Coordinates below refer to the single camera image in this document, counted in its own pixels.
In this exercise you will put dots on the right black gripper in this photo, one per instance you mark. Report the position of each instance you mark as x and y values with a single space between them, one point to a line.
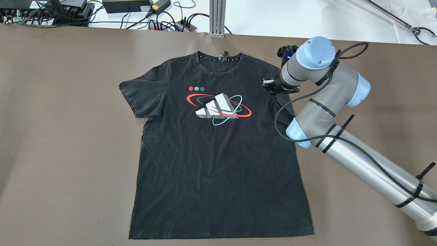
275 84

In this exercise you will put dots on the black graphic t-shirt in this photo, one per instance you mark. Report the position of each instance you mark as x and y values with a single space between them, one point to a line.
212 164

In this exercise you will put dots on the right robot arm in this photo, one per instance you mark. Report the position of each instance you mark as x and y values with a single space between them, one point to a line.
309 121

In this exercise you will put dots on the power strip with plugs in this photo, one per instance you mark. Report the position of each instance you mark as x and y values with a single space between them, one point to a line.
170 26

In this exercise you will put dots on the metal rod with hook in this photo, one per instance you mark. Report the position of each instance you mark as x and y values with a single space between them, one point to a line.
416 31

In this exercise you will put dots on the black power adapter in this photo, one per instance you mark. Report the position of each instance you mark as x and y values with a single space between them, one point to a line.
125 6

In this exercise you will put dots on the black electronics box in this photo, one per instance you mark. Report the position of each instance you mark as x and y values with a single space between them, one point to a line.
47 12

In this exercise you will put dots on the aluminium frame post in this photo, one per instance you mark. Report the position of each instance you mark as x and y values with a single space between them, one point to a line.
217 18

